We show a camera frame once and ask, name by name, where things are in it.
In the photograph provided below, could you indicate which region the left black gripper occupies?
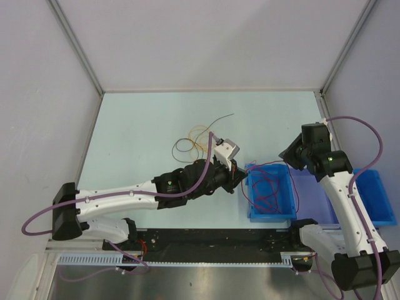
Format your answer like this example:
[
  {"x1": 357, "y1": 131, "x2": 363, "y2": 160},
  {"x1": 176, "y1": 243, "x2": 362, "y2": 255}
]
[{"x1": 188, "y1": 157, "x2": 248, "y2": 200}]

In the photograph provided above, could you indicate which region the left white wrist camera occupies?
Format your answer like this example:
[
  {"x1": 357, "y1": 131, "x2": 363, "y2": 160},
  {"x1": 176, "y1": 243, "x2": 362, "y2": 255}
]
[{"x1": 214, "y1": 139, "x2": 240, "y2": 171}]

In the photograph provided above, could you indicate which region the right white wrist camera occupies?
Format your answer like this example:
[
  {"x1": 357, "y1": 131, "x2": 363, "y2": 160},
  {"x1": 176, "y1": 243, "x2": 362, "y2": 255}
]
[{"x1": 320, "y1": 118, "x2": 333, "y2": 141}]

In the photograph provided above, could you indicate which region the purple plastic tray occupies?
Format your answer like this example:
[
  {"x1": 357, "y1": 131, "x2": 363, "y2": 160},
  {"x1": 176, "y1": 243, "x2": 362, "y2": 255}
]
[{"x1": 290, "y1": 169, "x2": 339, "y2": 228}]

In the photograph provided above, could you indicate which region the orange wire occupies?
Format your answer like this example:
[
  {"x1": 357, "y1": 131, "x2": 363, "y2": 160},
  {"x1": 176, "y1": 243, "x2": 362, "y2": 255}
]
[{"x1": 188, "y1": 124, "x2": 216, "y2": 157}]

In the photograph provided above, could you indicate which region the blue plastic bin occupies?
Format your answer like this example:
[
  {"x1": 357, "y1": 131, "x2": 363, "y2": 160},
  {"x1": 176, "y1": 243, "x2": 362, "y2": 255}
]
[
  {"x1": 356, "y1": 169, "x2": 398, "y2": 228},
  {"x1": 242, "y1": 161, "x2": 297, "y2": 223}
]

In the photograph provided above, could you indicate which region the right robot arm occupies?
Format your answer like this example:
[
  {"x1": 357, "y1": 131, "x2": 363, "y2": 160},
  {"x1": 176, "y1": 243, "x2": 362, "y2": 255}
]
[{"x1": 279, "y1": 122, "x2": 399, "y2": 298}]

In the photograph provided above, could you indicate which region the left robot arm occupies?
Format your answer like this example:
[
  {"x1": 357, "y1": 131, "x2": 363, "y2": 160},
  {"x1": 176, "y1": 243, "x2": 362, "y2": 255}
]
[{"x1": 51, "y1": 159, "x2": 248, "y2": 250}]

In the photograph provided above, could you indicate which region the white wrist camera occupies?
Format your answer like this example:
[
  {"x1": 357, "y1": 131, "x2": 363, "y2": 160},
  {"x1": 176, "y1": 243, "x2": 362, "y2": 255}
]
[
  {"x1": 320, "y1": 118, "x2": 333, "y2": 141},
  {"x1": 214, "y1": 139, "x2": 240, "y2": 171}
]

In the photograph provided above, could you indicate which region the slotted cable duct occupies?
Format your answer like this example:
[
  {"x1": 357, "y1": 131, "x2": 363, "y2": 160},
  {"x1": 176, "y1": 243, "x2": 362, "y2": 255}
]
[{"x1": 57, "y1": 253, "x2": 293, "y2": 268}]

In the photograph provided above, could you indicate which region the brown wire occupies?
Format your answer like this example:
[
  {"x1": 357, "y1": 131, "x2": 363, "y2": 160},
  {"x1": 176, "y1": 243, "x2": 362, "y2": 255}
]
[{"x1": 171, "y1": 112, "x2": 235, "y2": 163}]

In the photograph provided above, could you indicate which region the red wire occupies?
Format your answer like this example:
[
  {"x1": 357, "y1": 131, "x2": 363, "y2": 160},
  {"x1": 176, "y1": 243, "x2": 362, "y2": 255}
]
[
  {"x1": 249, "y1": 167, "x2": 285, "y2": 216},
  {"x1": 249, "y1": 161, "x2": 285, "y2": 216},
  {"x1": 242, "y1": 159, "x2": 301, "y2": 216}
]

